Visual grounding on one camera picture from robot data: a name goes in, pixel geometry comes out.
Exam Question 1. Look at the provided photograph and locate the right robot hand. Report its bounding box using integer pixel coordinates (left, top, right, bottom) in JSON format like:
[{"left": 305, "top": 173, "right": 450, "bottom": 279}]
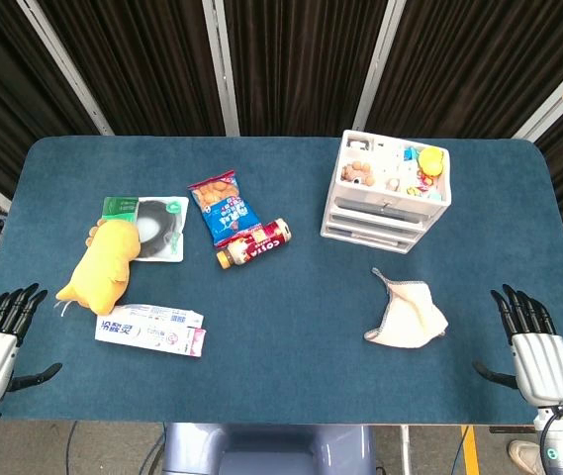
[{"left": 472, "top": 283, "right": 563, "bottom": 410}]

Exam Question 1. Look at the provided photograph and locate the white cloth rag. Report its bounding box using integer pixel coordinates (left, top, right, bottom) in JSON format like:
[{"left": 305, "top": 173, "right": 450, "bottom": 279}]
[{"left": 363, "top": 267, "right": 449, "bottom": 349}]

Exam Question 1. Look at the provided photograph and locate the white toothpaste box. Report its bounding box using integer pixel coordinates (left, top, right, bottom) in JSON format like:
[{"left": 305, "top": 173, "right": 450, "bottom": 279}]
[{"left": 94, "top": 303, "right": 208, "bottom": 358}]

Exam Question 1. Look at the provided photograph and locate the beige shoe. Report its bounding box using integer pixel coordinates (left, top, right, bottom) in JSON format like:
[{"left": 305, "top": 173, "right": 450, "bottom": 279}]
[{"left": 508, "top": 438, "right": 545, "bottom": 475}]

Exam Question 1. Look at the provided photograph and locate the yellow plush toy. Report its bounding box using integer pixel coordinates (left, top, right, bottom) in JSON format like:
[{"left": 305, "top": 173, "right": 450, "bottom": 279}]
[{"left": 55, "top": 219, "right": 142, "bottom": 317}]

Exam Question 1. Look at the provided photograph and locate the white table leg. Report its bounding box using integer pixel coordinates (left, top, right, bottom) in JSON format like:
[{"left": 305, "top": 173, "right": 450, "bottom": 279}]
[{"left": 398, "top": 424, "right": 413, "bottom": 475}]

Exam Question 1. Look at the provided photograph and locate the white drawer organizer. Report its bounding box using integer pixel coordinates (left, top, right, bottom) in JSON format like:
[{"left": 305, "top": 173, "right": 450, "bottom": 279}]
[{"left": 320, "top": 129, "right": 453, "bottom": 255}]

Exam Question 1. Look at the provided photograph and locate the blue table mat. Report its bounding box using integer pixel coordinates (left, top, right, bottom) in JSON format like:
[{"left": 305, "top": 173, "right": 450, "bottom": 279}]
[{"left": 0, "top": 136, "right": 563, "bottom": 427}]

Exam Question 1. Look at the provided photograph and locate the brown bead toy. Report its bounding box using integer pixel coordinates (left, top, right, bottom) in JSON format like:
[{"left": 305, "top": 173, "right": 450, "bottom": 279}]
[{"left": 340, "top": 160, "right": 377, "bottom": 188}]

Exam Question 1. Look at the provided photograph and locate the blue snack bag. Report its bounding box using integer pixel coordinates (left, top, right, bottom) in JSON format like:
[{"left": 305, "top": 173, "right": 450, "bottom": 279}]
[{"left": 187, "top": 170, "right": 263, "bottom": 248}]

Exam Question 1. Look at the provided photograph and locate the grey robot torso base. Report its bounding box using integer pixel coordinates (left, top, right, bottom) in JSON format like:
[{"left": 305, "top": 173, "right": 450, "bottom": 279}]
[{"left": 161, "top": 423, "right": 377, "bottom": 475}]

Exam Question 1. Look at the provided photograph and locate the red Costa drink bottle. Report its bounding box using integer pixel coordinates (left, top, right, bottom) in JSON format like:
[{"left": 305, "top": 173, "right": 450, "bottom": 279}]
[{"left": 216, "top": 218, "right": 293, "bottom": 270}]

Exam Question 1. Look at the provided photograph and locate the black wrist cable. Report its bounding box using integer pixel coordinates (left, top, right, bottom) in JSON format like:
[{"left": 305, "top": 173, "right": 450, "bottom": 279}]
[{"left": 540, "top": 405, "right": 563, "bottom": 449}]

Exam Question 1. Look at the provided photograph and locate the packaged black cable, green card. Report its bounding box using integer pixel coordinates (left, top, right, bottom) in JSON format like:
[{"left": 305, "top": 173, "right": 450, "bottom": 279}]
[{"left": 101, "top": 195, "right": 190, "bottom": 263}]

